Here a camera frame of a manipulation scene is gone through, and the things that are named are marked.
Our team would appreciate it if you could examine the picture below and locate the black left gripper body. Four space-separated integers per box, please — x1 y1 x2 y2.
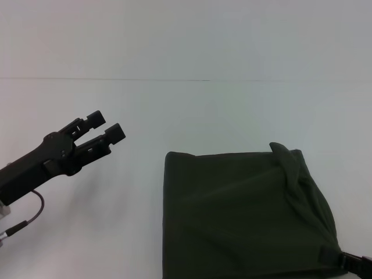
0 131 78 208

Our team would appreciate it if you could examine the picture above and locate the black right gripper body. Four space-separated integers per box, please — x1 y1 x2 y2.
347 253 372 279

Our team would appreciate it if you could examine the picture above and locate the dark green t-shirt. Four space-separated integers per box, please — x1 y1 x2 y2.
162 141 349 279

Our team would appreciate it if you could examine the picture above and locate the thin dark gripper cable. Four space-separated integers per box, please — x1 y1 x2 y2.
5 189 45 237

